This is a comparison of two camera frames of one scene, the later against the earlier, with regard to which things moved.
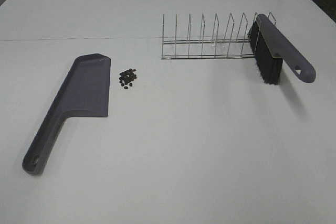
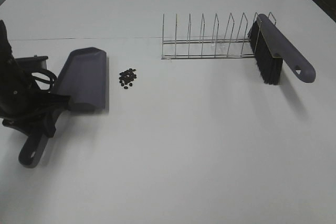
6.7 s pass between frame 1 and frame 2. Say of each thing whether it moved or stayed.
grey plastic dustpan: moved
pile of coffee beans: stayed
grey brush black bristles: stayed
